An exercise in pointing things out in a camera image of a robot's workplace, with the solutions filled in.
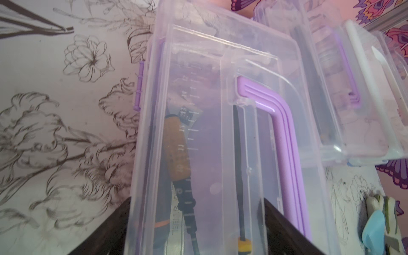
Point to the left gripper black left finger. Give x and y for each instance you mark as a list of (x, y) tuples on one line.
[(109, 237)]

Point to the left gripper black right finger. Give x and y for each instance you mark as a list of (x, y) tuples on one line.
[(282, 237)]

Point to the purple toolbox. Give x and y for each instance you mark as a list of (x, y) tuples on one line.
[(240, 91), (347, 121)]

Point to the blue white toolbox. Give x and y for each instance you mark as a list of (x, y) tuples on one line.
[(387, 90)]

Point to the white clear-lid toolbox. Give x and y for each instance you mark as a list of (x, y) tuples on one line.
[(398, 57)]

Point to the black orange ringed screwdriver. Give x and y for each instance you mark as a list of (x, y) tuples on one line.
[(163, 212)]

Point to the yellow handled brush tool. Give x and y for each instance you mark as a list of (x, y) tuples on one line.
[(179, 169)]

